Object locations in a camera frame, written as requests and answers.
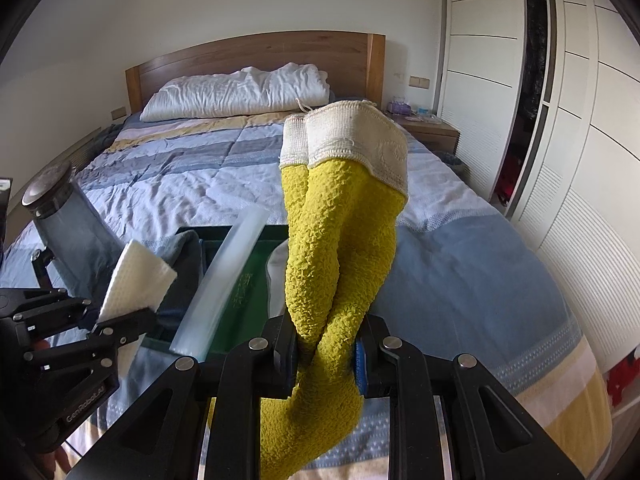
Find translucent plastic roll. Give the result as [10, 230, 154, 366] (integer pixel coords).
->
[169, 206, 268, 361]

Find beige radiator cover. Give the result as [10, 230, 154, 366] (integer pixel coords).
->
[30, 127, 103, 181]

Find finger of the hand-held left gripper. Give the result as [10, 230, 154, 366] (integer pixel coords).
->
[0, 249, 99, 342]
[22, 307, 157, 377]

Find green tray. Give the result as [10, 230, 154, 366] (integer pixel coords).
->
[145, 225, 301, 361]

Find white sock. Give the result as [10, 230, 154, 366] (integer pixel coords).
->
[265, 240, 293, 322]

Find grey jar with brown lid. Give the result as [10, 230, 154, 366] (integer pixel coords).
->
[21, 161, 131, 291]

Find white cloth pad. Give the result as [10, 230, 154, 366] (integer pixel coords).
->
[95, 239, 179, 323]

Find white wardrobe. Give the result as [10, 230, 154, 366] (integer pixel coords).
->
[435, 0, 640, 386]

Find dark clothes pile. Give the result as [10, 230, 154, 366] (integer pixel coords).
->
[97, 122, 126, 151]

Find wooden bed headboard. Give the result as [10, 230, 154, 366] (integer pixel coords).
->
[125, 30, 387, 113]

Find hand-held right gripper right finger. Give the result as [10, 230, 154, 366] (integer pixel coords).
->
[352, 312, 586, 480]

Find striped bedspread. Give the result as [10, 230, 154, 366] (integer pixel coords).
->
[0, 110, 613, 480]

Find grey cloth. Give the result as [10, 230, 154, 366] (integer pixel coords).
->
[150, 230, 206, 311]

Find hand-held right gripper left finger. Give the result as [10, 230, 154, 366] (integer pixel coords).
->
[65, 314, 301, 480]

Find yellow socks with white cuffs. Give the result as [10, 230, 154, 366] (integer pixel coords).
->
[207, 101, 410, 480]

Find white pillow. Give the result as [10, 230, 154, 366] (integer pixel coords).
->
[139, 63, 331, 122]

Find person's left hand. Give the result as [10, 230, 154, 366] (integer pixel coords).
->
[27, 447, 71, 480]

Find red object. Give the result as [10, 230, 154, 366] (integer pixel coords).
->
[605, 355, 640, 403]

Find wooden nightstand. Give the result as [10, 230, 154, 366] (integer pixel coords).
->
[387, 110, 461, 154]

